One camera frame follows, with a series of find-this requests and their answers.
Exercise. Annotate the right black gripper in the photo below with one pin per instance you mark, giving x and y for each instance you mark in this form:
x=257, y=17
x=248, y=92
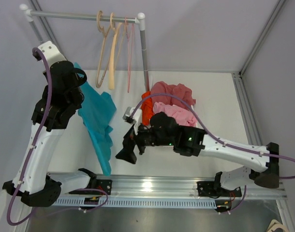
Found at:
x=131, y=139

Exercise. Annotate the orange t shirt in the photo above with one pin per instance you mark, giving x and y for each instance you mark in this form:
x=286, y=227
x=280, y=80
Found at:
x=147, y=111

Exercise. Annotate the teal t shirt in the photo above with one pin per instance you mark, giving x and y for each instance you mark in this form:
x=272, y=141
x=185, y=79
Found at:
x=97, y=112

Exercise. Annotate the light pink t shirt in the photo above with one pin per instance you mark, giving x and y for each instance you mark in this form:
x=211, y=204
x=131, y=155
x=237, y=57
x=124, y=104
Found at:
x=182, y=116

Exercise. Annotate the dusty rose t shirt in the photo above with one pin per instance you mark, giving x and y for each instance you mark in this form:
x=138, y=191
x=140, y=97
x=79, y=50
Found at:
x=180, y=91

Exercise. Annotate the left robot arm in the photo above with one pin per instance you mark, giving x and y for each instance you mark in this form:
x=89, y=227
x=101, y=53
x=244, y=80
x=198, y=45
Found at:
x=61, y=99

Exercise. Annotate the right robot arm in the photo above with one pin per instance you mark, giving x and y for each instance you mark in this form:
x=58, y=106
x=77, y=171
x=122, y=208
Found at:
x=259, y=164

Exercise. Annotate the beige wooden hanger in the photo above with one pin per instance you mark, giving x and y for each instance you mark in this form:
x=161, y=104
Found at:
x=115, y=29

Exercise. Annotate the beige slim hanger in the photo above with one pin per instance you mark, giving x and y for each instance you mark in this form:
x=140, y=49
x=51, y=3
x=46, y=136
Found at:
x=105, y=33

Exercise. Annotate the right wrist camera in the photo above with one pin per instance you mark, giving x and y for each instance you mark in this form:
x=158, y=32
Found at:
x=133, y=117

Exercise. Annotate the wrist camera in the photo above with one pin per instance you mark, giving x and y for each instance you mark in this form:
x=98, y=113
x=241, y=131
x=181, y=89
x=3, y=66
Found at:
x=133, y=117
x=49, y=54

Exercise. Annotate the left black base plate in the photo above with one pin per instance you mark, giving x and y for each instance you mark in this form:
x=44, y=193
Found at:
x=101, y=184

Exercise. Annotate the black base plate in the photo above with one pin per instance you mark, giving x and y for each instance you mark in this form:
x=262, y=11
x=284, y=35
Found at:
x=101, y=184
x=213, y=189

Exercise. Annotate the pink wire hanger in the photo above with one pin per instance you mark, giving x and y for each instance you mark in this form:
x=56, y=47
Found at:
x=130, y=40

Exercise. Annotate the aluminium mounting rail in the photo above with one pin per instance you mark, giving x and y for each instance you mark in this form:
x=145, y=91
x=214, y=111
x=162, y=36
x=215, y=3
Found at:
x=125, y=186

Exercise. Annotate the white slotted cable duct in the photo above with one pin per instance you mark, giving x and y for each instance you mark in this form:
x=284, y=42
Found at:
x=192, y=203

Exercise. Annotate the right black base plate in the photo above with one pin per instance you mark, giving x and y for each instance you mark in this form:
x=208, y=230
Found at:
x=213, y=189

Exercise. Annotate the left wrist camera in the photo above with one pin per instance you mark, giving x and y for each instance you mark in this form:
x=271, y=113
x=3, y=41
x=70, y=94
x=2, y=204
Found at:
x=49, y=54

